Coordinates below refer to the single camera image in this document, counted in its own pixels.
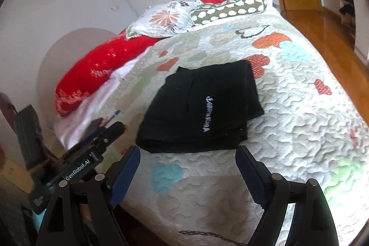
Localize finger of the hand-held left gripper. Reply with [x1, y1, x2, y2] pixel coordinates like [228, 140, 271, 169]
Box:
[86, 110, 121, 137]
[99, 122, 126, 148]

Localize beige rounded headboard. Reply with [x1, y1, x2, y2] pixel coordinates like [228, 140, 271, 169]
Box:
[37, 28, 122, 131]

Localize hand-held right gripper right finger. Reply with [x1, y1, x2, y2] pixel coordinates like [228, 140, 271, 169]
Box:
[235, 145, 339, 246]

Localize long red pillow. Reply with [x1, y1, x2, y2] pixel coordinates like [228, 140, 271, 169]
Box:
[55, 30, 162, 117]

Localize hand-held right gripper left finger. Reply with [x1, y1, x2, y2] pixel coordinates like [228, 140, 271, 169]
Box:
[35, 145, 141, 246]

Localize white bed sheet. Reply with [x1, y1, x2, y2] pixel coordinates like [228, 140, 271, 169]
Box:
[53, 62, 150, 148]

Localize black pants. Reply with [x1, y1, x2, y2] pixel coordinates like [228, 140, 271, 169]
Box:
[135, 59, 265, 154]

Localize green dotted pillow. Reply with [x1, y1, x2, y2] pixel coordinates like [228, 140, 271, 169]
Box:
[189, 0, 273, 32]

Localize floral white pillow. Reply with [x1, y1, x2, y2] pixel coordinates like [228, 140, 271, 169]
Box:
[125, 0, 200, 39]

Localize heart patterned quilt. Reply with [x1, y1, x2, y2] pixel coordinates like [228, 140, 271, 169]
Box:
[115, 14, 369, 246]

